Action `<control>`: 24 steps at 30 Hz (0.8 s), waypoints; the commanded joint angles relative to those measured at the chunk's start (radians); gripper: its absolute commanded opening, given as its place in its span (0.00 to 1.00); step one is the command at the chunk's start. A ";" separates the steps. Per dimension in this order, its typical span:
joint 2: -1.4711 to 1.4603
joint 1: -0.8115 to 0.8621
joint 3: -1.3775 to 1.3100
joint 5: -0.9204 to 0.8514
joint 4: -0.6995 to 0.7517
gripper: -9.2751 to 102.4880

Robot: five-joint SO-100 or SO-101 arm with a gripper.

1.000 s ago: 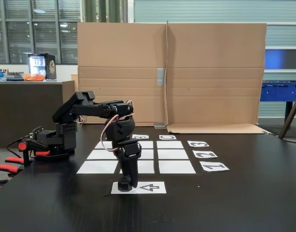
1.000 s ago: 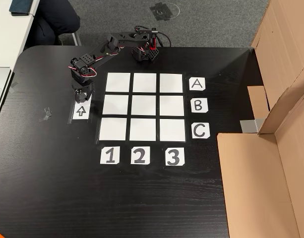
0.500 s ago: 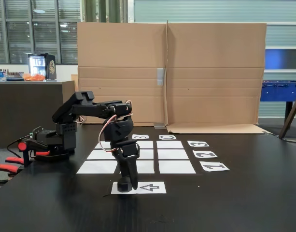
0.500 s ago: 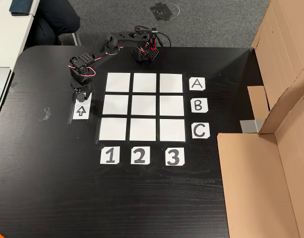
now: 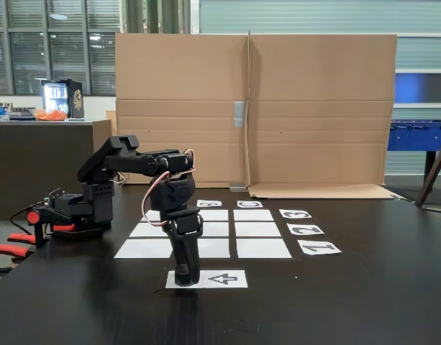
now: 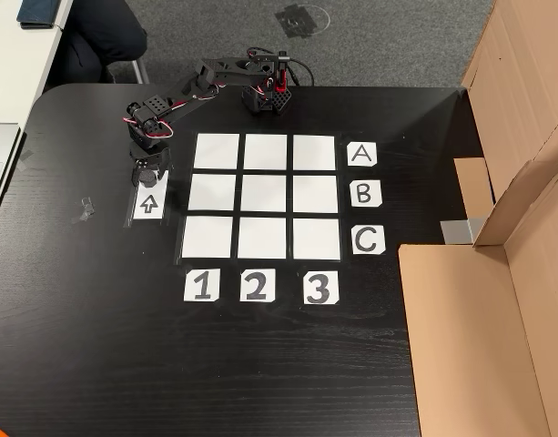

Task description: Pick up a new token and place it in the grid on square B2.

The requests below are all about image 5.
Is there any white paper arrow sheet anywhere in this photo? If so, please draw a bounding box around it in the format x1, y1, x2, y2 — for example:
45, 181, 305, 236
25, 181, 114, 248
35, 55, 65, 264
165, 270, 249, 289

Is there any paper sheet number 3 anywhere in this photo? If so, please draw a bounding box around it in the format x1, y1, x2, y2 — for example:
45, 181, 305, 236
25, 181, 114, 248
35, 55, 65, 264
279, 209, 313, 219

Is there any paper sheet number 2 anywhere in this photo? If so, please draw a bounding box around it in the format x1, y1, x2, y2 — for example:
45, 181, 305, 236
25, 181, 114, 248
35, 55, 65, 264
287, 223, 326, 236

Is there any paper sheet number 1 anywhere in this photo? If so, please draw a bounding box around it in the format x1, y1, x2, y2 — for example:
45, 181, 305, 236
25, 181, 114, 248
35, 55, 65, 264
297, 241, 342, 256

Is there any brown cardboard panel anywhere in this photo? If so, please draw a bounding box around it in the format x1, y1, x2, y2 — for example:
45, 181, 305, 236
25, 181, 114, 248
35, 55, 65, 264
247, 30, 403, 200
105, 33, 250, 188

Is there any black mini fridge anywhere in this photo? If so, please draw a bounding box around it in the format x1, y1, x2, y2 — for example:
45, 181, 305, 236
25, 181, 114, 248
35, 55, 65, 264
41, 78, 85, 120

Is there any black clamp red knob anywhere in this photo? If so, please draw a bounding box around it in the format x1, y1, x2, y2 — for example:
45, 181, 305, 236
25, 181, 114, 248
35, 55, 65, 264
25, 205, 77, 249

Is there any orange snack bag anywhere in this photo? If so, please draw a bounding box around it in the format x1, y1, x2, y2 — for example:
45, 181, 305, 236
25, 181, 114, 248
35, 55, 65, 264
35, 109, 69, 121

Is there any brown counter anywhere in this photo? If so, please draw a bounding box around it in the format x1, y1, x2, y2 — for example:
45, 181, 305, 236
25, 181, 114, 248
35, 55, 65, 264
0, 119, 112, 221

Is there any blue foosball table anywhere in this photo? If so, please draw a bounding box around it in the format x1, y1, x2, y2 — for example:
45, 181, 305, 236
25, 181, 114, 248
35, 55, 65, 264
387, 119, 441, 176

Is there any dark wooden easel leg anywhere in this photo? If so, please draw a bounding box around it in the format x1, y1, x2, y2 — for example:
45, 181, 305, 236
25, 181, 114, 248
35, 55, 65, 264
414, 135, 441, 208

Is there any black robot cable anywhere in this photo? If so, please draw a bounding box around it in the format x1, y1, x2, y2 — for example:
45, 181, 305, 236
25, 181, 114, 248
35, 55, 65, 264
9, 203, 40, 234

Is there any orange handled clamp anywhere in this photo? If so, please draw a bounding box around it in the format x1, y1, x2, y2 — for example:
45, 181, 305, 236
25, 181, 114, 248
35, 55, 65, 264
0, 232, 36, 277

